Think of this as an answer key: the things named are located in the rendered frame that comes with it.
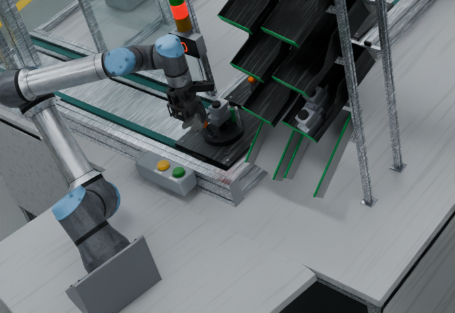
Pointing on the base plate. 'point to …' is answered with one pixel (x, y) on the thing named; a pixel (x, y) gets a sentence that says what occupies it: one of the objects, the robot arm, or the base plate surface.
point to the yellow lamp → (183, 25)
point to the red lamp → (181, 11)
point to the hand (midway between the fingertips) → (200, 127)
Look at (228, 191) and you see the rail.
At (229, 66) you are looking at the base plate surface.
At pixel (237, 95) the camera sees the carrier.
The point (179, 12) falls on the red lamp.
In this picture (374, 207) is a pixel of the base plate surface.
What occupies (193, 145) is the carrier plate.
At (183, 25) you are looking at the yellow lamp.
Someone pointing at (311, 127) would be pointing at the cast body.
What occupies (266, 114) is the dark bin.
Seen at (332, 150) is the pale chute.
